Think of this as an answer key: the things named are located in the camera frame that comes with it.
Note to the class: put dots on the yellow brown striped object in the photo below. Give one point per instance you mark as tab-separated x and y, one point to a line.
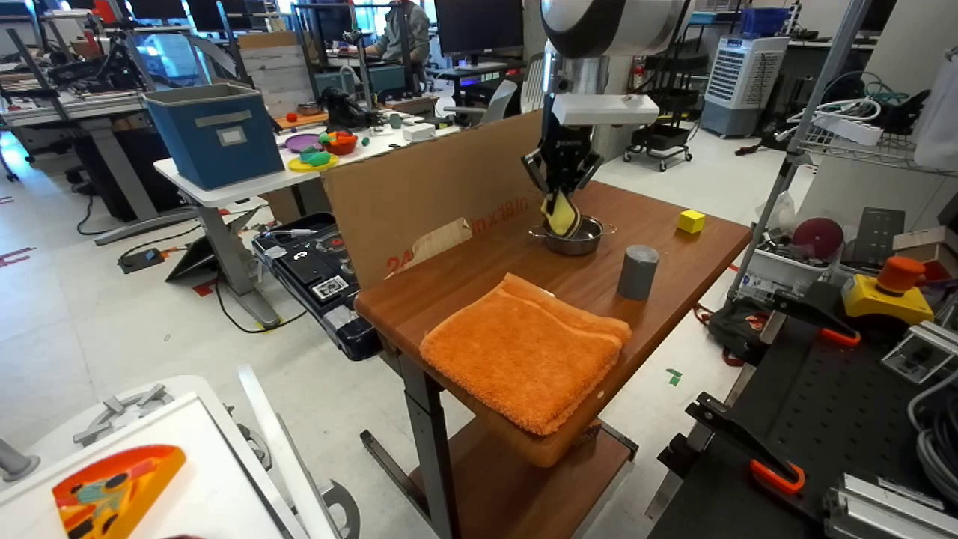
560	213

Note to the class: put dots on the long aluminium extrusion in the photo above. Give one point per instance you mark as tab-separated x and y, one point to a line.
900	509

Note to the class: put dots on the gray cylinder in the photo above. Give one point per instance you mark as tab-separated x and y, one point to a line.
639	274

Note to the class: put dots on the white air cooler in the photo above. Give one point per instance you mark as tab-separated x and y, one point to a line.
743	84

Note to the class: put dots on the Franka robot arm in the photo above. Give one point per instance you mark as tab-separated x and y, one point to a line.
608	32

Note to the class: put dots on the white desk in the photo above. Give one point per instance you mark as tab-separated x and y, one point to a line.
249	190

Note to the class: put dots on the black orange clamp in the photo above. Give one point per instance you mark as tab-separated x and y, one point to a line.
748	449
796	318

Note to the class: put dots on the gray stand pole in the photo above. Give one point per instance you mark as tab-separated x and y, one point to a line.
796	150

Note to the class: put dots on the black perforated workbench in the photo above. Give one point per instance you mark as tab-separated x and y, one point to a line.
826	419

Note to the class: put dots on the red round disc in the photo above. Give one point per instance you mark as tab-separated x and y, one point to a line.
819	241

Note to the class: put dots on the black case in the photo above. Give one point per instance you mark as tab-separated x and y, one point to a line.
314	285

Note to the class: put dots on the small metal pot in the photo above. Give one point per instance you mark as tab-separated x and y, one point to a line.
570	244

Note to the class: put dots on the blue storage box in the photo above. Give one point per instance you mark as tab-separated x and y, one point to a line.
213	136

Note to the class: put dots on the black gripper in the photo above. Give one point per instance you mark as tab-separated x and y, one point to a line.
566	150

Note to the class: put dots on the yellow cube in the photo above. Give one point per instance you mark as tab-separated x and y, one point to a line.
693	222

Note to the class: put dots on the yellow emergency stop button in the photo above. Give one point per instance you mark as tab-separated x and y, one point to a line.
886	288

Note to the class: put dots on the folded orange towel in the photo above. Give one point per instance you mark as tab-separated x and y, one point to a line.
525	353

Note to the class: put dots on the wooden side table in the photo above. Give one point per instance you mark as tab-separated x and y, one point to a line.
467	274

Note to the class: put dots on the short aluminium extrusion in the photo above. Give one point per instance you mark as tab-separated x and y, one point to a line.
924	353

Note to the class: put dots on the cardboard sheet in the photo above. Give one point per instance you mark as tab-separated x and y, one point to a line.
419	199

